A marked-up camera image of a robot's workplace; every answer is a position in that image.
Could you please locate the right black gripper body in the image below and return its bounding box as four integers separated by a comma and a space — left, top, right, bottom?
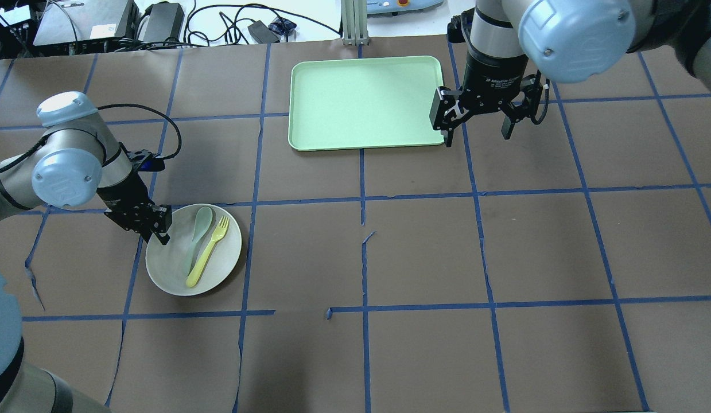
429, 52, 549, 131

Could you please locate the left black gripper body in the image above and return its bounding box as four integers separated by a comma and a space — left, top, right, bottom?
96, 172, 172, 237

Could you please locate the cream round plate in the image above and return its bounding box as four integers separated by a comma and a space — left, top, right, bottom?
145, 204, 243, 297

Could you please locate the yellow plastic fork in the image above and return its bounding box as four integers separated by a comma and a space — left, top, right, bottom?
185, 215, 230, 288

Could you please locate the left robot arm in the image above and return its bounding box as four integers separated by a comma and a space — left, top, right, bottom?
0, 91, 172, 412

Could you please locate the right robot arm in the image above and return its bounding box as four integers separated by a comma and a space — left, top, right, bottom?
430, 1, 711, 147

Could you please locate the pale green spoon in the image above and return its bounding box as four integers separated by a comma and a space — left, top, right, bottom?
181, 206, 213, 276

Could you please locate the light green tray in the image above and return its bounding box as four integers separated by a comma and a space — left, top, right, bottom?
289, 56, 444, 151

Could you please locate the brown paper table cover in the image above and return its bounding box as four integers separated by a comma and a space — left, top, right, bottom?
0, 36, 711, 412

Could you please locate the black power brick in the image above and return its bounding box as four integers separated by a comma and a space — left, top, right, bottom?
140, 2, 184, 44

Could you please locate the grey electronics box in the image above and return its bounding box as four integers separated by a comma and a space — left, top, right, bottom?
33, 1, 138, 47

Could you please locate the black power adapter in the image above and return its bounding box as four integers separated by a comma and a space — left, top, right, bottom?
247, 20, 280, 44

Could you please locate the aluminium frame post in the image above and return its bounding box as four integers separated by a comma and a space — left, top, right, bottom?
340, 0, 370, 45

